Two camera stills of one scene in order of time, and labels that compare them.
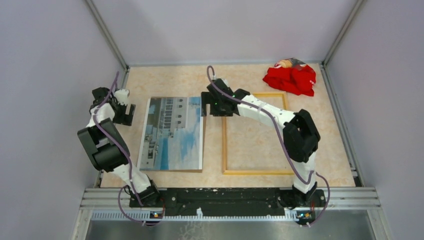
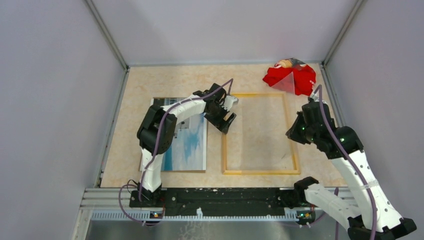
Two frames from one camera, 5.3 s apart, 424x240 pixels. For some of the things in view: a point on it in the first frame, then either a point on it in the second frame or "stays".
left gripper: (126, 118) → (224, 125)
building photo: (172, 137) stays
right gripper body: (218, 110) → (301, 132)
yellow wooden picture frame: (242, 172) stays
